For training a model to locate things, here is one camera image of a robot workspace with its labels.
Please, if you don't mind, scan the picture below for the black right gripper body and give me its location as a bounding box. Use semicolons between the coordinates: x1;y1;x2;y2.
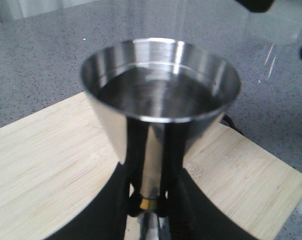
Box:
236;0;273;13

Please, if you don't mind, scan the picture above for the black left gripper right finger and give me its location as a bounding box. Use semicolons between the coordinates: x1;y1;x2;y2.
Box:
161;120;255;240

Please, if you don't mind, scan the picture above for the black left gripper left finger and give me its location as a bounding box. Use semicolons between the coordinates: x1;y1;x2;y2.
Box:
48;118;146;240

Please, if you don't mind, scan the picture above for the small glass beaker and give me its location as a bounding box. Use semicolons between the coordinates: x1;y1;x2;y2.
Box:
236;11;302;84

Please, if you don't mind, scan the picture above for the steel double jigger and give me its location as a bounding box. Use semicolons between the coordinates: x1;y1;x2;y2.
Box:
81;38;240;240

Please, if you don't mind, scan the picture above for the wooden cutting board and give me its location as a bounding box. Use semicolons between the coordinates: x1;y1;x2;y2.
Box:
0;93;302;240

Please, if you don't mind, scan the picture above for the grey curtain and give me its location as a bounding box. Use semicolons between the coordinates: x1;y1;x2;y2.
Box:
0;0;91;24

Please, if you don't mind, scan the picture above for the black cutting board strap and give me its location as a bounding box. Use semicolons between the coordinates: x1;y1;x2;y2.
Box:
219;113;245;137

